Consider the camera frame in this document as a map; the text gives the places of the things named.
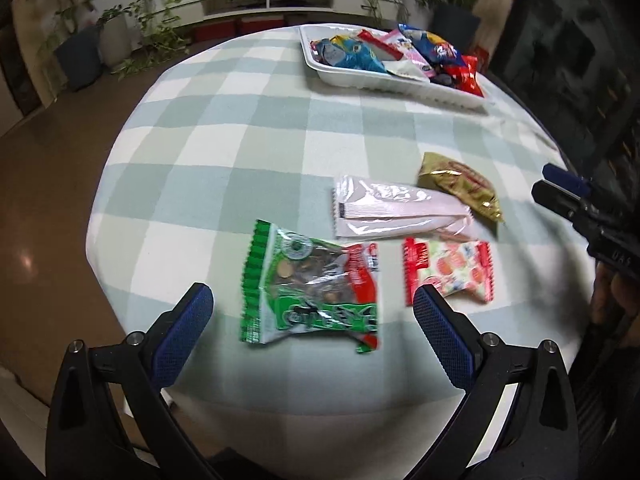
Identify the gold biscuit packet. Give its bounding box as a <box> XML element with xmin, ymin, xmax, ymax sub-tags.
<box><xmin>418</xmin><ymin>152</ymin><xmax>503</xmax><ymax>222</ymax></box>

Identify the green nut snack packet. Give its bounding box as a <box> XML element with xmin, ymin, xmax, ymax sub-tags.
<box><xmin>240</xmin><ymin>220</ymin><xmax>380</xmax><ymax>353</ymax></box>

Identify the blue cake snack packet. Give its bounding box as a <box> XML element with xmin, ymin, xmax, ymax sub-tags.
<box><xmin>398</xmin><ymin>24</ymin><xmax>465</xmax><ymax>66</ymax></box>

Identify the white red long snack bag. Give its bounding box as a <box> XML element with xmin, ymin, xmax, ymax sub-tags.
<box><xmin>355</xmin><ymin>29</ymin><xmax>428</xmax><ymax>81</ymax></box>

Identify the pink cartoon snack packet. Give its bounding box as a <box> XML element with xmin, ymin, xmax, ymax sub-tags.
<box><xmin>382</xmin><ymin>29</ymin><xmax>436</xmax><ymax>79</ymax></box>

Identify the person's right hand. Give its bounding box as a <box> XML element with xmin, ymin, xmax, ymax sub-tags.
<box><xmin>590</xmin><ymin>262</ymin><xmax>640</xmax><ymax>347</ymax></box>

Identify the red strawberry candy packet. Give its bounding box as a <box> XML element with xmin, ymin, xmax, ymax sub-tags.
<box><xmin>402</xmin><ymin>237</ymin><xmax>495</xmax><ymax>306</ymax></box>

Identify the pale pink snack packet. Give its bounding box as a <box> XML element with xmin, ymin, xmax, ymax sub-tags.
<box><xmin>333</xmin><ymin>174</ymin><xmax>478</xmax><ymax>242</ymax></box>

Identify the black snack packet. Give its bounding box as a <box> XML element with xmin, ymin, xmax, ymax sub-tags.
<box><xmin>430</xmin><ymin>73</ymin><xmax>456</xmax><ymax>88</ymax></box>

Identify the checkered tablecloth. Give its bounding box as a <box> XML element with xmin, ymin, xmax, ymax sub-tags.
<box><xmin>86</xmin><ymin>28</ymin><xmax>593</xmax><ymax>479</ymax></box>

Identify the right potted plant dark pot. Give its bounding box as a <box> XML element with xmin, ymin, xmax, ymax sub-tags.
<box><xmin>399</xmin><ymin>0</ymin><xmax>516</xmax><ymax>53</ymax></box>

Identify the potted plant dark pot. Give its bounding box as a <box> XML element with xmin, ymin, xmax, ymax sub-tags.
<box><xmin>399</xmin><ymin>0</ymin><xmax>516</xmax><ymax>53</ymax></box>
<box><xmin>23</xmin><ymin>0</ymin><xmax>96</xmax><ymax>101</ymax></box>

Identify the white plastic tray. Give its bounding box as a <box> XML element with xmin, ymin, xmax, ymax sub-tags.
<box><xmin>299</xmin><ymin>23</ymin><xmax>491</xmax><ymax>110</ymax></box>

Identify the blue fish snack bag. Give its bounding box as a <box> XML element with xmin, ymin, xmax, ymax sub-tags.
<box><xmin>310</xmin><ymin>35</ymin><xmax>386</xmax><ymax>74</ymax></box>

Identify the potted plant white pot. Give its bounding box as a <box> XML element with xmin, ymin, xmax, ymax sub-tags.
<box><xmin>99</xmin><ymin>0</ymin><xmax>190</xmax><ymax>79</ymax></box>

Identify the red storage box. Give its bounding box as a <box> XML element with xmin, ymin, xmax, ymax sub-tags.
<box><xmin>239</xmin><ymin>14</ymin><xmax>285</xmax><ymax>36</ymax></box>
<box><xmin>191</xmin><ymin>18</ymin><xmax>236</xmax><ymax>44</ymax></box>

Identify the white tv cabinet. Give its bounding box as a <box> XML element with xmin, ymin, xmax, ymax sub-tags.
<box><xmin>169</xmin><ymin>0</ymin><xmax>399</xmax><ymax>25</ymax></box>

